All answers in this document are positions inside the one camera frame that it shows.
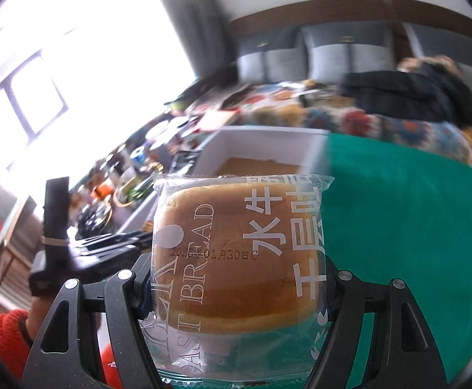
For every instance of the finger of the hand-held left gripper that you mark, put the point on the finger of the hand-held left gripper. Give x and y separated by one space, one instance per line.
110 247
114 235

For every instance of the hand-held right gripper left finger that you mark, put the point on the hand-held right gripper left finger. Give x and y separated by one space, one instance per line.
126 304

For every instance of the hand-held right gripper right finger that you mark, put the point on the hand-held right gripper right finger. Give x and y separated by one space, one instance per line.
347 304

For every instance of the clear bread packet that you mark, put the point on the clear bread packet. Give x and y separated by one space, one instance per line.
240 251

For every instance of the white box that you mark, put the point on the white box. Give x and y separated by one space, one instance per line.
260 137

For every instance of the person's left forearm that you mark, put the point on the person's left forearm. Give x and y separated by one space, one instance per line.
8 336

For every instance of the wooden chair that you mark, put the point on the wooden chair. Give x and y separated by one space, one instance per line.
8 247

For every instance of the person's orange clothing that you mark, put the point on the person's orange clothing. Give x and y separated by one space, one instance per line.
108 366

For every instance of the cluttered side table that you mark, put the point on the cluttered side table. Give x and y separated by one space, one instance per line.
138 158

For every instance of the green blanket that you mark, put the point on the green blanket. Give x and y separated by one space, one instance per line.
402 231

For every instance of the window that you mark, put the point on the window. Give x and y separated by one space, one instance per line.
77 56

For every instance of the black puffer jacket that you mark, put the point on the black puffer jacket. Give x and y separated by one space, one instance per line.
414 93

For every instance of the grey curtain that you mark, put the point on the grey curtain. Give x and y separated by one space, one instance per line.
191 16

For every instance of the grey two-tone cushion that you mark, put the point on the grey two-tone cushion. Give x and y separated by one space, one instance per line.
446 40
272 65
349 52

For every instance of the brown headboard panel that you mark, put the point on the brown headboard panel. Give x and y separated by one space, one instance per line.
300 12
442 8

